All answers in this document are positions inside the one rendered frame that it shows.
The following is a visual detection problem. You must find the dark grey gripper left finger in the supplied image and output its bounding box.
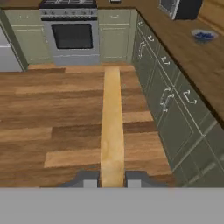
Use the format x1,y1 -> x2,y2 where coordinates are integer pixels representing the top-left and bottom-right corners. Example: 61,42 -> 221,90
58,170 -> 102,188

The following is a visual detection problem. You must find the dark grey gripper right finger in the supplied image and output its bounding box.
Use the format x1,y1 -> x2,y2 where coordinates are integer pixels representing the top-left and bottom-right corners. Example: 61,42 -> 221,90
124,170 -> 168,188

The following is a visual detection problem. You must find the silver oven with black hob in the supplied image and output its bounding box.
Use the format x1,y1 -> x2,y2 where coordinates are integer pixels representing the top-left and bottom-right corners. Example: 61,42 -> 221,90
38,0 -> 102,67

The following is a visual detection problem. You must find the silver grey appliance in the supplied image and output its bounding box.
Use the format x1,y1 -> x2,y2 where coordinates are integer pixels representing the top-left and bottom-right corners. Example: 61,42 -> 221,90
0,25 -> 25,73

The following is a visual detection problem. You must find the blue bowl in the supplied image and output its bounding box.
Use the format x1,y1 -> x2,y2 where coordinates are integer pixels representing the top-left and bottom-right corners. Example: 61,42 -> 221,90
191,28 -> 219,43

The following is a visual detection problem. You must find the black and silver countertop appliance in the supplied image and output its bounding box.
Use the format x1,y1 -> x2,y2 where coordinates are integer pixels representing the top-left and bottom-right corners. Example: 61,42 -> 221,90
157,0 -> 204,21

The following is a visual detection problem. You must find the green cupboard run with silver handles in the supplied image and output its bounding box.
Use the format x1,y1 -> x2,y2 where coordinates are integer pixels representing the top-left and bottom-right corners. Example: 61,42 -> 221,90
131,12 -> 224,188

